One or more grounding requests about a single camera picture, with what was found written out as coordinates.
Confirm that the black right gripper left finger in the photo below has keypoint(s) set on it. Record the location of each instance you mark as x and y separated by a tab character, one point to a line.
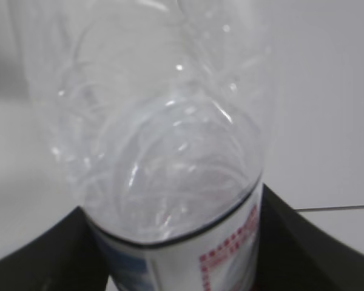
66	257

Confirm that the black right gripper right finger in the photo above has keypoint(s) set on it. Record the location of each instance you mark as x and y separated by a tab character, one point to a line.
294	254

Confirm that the clear plastic water bottle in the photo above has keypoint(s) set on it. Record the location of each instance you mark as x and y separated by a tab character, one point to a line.
159	113

